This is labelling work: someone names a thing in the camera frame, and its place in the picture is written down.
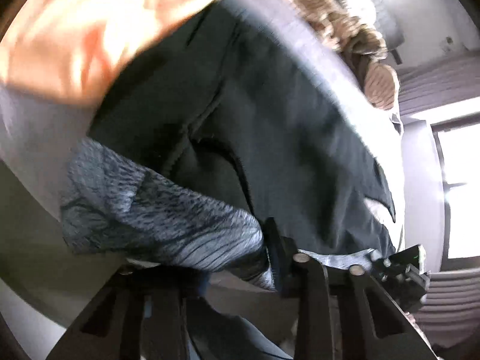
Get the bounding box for dark blue-black pants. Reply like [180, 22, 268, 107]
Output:
[59, 0, 399, 291]

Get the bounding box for grey curtain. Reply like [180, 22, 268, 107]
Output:
[399, 49, 479, 117]

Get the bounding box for lavender embossed bedspread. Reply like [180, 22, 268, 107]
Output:
[1, 0, 405, 236]

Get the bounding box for beige striped garment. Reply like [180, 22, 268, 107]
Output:
[285, 0, 400, 111]

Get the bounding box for white round pillow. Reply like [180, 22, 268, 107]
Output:
[337, 0, 377, 26]

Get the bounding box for orange peach garment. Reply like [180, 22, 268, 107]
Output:
[1, 0, 215, 107]

